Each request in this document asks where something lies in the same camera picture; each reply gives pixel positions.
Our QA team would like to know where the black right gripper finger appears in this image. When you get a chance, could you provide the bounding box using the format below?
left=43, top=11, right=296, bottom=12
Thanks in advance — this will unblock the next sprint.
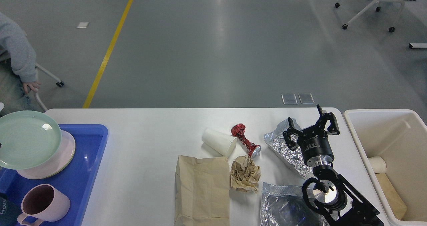
left=283, top=118, right=303, bottom=151
left=315, top=104, right=340, bottom=135

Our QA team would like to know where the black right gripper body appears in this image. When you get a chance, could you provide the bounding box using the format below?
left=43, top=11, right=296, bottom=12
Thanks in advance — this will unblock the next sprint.
left=297, top=126, right=335, bottom=167

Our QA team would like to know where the pink mug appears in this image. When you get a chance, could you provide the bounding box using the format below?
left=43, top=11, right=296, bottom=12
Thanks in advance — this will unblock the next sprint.
left=17, top=184, right=71, bottom=226

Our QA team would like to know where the mint green plate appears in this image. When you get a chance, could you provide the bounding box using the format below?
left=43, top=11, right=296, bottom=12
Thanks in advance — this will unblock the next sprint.
left=0, top=110, right=62, bottom=170

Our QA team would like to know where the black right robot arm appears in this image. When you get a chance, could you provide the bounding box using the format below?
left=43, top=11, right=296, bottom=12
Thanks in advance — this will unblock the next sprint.
left=283, top=105, right=384, bottom=226

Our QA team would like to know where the person's hand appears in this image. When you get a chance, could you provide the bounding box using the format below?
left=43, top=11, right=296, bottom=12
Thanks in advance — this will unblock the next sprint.
left=22, top=80, right=41, bottom=95

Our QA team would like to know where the crumpled aluminium foil sheet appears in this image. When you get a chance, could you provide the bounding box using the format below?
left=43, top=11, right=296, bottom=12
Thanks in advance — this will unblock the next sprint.
left=263, top=119, right=314, bottom=180

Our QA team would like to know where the crushed red can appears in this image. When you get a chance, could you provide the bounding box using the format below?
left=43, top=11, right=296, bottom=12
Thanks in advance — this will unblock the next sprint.
left=231, top=124, right=262, bottom=159

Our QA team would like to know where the paper cup in bin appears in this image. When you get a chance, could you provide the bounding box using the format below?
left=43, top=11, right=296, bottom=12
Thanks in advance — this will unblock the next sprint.
left=368, top=156, right=387, bottom=173

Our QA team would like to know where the crumpled brown paper ball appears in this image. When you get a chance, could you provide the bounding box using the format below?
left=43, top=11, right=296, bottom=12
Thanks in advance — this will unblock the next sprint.
left=229, top=156, right=262, bottom=193

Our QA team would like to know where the beige plastic bin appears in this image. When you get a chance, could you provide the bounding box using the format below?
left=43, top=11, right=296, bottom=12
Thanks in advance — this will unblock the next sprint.
left=343, top=109, right=427, bottom=226

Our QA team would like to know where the aluminium foil tray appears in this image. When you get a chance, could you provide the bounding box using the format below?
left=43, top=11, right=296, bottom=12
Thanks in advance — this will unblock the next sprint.
left=260, top=182, right=329, bottom=226

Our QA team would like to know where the white paper cup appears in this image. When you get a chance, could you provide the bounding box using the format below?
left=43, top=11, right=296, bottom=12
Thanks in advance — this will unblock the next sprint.
left=202, top=128, right=237, bottom=157

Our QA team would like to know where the flat brown paper bag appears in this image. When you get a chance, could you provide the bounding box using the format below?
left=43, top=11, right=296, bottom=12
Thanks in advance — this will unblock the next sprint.
left=174, top=156, right=230, bottom=226

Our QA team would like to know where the white floor bar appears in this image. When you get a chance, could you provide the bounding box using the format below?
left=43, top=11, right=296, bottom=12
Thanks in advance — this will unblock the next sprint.
left=409, top=42, right=427, bottom=49

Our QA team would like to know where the blue plastic tray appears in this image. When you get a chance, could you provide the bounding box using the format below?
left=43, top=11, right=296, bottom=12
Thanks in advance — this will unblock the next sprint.
left=0, top=124, right=108, bottom=226

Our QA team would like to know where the pink plate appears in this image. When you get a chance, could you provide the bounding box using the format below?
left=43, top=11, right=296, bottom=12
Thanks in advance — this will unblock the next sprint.
left=17, top=130, right=76, bottom=180

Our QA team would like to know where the white chair left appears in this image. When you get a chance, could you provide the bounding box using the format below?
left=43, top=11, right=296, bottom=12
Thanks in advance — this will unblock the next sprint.
left=33, top=63, right=64, bottom=112

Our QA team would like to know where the seated person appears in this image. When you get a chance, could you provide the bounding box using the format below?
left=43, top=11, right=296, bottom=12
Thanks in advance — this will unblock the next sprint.
left=0, top=13, right=41, bottom=116

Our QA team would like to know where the dark blue cap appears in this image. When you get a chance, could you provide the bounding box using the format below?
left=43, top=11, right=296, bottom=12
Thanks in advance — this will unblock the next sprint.
left=0, top=193, right=22, bottom=226

